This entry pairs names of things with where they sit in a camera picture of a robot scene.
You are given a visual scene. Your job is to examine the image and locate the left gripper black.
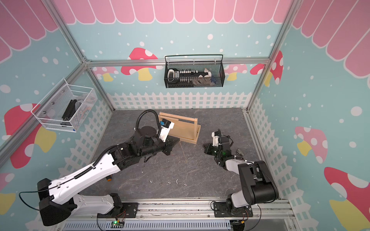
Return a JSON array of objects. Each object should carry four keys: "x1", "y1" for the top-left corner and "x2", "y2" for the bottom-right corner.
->
[{"x1": 140, "y1": 134, "x2": 180, "y2": 158}]

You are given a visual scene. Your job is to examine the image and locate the wooden jewelry display stand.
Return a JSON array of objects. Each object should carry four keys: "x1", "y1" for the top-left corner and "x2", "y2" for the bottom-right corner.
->
[{"x1": 159, "y1": 112, "x2": 201, "y2": 144}]

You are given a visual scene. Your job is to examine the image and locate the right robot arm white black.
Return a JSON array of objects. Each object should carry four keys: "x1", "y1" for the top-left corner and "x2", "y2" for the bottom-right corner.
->
[{"x1": 203, "y1": 130, "x2": 279, "y2": 212}]

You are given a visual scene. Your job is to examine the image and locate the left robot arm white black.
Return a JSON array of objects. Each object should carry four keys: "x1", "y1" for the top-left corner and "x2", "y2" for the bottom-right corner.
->
[{"x1": 35, "y1": 109, "x2": 180, "y2": 227}]

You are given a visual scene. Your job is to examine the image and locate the small metal clip object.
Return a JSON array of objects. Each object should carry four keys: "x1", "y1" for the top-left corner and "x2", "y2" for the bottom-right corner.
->
[{"x1": 236, "y1": 149, "x2": 244, "y2": 157}]

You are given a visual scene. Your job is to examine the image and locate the white device in black basket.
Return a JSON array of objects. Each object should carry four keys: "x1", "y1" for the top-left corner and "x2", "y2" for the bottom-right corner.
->
[{"x1": 167, "y1": 69, "x2": 180, "y2": 83}]

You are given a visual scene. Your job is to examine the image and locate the green lit circuit board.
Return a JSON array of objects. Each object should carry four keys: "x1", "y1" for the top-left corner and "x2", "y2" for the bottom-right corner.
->
[{"x1": 110, "y1": 220, "x2": 125, "y2": 229}]

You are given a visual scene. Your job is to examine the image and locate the black extrusion pieces in basket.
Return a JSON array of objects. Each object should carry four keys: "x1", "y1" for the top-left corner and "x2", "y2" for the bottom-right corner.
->
[{"x1": 61, "y1": 100, "x2": 78, "y2": 127}]

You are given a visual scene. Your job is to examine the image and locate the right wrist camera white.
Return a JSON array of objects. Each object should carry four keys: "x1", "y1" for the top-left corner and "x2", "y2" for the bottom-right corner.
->
[{"x1": 212, "y1": 131, "x2": 222, "y2": 147}]

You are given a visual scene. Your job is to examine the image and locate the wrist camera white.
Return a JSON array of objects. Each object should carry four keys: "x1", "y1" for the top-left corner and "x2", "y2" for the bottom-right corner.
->
[
  {"x1": 212, "y1": 131, "x2": 222, "y2": 147},
  {"x1": 159, "y1": 119, "x2": 174, "y2": 142}
]

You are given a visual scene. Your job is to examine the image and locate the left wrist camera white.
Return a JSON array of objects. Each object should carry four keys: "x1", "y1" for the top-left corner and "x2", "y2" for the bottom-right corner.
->
[{"x1": 159, "y1": 119, "x2": 174, "y2": 142}]

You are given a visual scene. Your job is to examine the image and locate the black wire mesh basket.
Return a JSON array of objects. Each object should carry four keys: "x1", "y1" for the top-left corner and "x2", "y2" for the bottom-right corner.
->
[{"x1": 164, "y1": 54, "x2": 225, "y2": 88}]

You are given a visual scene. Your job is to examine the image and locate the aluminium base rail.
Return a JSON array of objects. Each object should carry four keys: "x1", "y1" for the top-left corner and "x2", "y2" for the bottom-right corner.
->
[{"x1": 52, "y1": 197, "x2": 299, "y2": 231}]

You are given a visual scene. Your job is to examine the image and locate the white wire basket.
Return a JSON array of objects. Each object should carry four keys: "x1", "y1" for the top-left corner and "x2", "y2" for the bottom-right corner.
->
[{"x1": 31, "y1": 79, "x2": 98, "y2": 132}]

